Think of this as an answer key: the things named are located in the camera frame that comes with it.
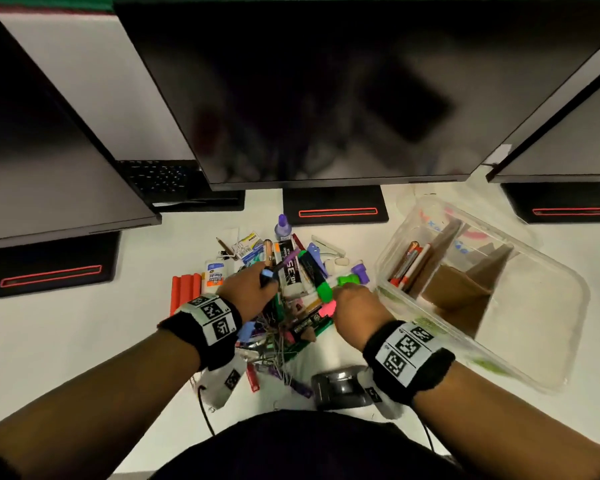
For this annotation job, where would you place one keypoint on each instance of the clear plastic storage box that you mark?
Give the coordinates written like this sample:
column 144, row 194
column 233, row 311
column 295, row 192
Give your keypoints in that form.
column 530, row 314

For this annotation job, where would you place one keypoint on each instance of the person's right forearm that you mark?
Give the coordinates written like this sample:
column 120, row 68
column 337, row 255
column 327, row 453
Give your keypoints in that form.
column 505, row 429

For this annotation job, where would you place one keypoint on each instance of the pile of coloured paper clips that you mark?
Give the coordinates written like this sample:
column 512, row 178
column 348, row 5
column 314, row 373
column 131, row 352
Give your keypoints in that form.
column 290, row 324

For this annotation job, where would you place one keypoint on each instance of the green stamp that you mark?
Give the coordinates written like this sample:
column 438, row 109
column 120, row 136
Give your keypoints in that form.
column 349, row 280

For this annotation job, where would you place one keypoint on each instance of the white glue bottle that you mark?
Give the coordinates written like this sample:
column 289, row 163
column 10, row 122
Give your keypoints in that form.
column 214, row 277

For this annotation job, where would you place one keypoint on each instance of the black keyboard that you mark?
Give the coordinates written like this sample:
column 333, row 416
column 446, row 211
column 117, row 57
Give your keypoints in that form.
column 210, row 202
column 155, row 177

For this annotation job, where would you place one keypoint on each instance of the person's left hand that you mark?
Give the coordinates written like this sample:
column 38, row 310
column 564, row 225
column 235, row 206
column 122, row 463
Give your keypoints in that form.
column 250, row 289

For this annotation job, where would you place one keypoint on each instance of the black stapler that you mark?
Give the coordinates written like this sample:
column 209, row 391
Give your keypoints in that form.
column 340, row 389

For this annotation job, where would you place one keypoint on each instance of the purple ink bottle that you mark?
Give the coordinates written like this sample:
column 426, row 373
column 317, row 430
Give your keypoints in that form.
column 283, row 229

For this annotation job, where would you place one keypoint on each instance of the white plastic clip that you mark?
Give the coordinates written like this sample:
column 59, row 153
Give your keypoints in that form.
column 330, row 247

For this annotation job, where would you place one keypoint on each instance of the green backdrop cloth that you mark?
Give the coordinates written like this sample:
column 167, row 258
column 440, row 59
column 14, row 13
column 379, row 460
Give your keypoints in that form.
column 45, row 0

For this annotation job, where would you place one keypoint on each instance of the person's left forearm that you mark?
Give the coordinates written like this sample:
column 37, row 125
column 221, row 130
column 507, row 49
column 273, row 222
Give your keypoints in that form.
column 105, row 399

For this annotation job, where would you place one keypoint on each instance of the clear plastic lid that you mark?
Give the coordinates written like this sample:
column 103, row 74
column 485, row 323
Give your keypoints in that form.
column 410, row 199

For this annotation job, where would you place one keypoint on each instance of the long black staple box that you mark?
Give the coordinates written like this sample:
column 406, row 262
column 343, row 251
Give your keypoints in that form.
column 292, row 279

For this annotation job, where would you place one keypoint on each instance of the green highlighter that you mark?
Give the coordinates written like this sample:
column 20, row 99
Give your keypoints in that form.
column 316, row 277

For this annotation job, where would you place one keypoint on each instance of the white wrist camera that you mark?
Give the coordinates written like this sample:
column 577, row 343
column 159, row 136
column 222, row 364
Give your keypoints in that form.
column 225, row 382
column 380, row 397

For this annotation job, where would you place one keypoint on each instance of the purple marker pen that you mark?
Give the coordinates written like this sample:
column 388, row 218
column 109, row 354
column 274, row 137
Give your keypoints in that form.
column 289, row 258

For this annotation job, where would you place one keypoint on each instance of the black computer monitor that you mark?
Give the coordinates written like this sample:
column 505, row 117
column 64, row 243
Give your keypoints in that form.
column 40, row 159
column 355, row 94
column 575, row 149

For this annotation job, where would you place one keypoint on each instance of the blue staple remover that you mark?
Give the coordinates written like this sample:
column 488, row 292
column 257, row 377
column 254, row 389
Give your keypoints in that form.
column 317, row 257

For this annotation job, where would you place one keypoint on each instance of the purple stamp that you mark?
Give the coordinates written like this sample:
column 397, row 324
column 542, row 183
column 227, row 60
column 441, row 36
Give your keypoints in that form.
column 361, row 273

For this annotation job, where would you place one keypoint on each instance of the purple plastic clip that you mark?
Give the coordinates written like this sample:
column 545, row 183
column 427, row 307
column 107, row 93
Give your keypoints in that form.
column 300, row 387

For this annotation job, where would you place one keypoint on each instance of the white desk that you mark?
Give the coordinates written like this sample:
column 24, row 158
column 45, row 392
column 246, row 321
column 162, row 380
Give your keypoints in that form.
column 55, row 354

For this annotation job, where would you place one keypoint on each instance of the person's right hand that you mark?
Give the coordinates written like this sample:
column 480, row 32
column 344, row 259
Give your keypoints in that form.
column 360, row 314

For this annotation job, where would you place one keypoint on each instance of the black marker wristband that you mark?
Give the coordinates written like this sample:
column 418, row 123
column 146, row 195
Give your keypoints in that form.
column 410, row 359
column 205, row 329

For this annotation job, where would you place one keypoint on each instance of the person's black clothing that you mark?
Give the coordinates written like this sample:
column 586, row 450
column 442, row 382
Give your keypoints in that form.
column 305, row 444

